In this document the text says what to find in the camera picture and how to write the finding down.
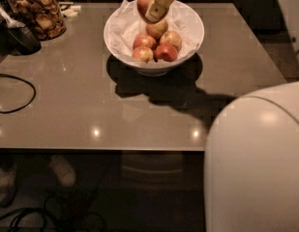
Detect white shoe left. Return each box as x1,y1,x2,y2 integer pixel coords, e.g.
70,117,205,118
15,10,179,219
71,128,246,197
0,165,17,208

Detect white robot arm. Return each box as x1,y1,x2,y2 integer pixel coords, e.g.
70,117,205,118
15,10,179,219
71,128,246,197
203,41,299,232

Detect white spoon handle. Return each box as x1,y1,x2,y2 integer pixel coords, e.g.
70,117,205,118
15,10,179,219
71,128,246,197
0,5,25,29

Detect left red apple in bowl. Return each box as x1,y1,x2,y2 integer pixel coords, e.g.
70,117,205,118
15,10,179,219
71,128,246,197
133,35,157,49

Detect front right red apple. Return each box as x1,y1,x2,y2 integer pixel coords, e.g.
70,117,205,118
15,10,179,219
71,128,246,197
154,44,178,62

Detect white shoe right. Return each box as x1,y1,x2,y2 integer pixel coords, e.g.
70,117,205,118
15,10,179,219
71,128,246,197
48,155,76,188

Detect white ceramic bowl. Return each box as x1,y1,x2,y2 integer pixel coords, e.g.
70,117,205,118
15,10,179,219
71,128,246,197
103,0,205,78

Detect white small items on table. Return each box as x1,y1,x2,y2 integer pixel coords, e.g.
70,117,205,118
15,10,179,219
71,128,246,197
60,4,81,17

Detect white shoe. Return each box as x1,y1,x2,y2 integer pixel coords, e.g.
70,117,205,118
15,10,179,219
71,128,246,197
48,155,76,188
0,165,17,208

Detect large top red-yellow apple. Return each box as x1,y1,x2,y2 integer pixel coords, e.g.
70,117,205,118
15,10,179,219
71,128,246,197
136,0,168,24

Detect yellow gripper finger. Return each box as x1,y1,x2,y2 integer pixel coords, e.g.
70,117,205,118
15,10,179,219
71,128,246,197
145,0,175,22

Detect right apple in bowl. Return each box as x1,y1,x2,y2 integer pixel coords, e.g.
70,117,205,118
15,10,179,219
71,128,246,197
160,31,182,51

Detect white paper bowl liner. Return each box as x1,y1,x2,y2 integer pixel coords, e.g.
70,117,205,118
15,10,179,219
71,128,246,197
108,0,200,67

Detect black cable on table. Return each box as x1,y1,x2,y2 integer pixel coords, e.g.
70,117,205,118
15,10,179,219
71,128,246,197
0,72,38,115

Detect glass jar of dried chips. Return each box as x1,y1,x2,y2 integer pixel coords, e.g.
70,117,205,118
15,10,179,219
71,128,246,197
8,0,66,41

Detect black floor cables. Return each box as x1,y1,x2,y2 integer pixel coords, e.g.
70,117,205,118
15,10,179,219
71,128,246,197
0,190,108,232

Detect front left apple in bowl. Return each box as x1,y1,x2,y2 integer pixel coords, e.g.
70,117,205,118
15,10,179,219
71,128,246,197
132,46,154,63

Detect back apple in bowl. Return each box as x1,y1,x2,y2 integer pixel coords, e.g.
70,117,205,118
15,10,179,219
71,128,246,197
146,19,168,40

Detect black round device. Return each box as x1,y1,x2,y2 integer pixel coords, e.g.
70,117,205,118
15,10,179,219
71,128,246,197
8,26,42,55

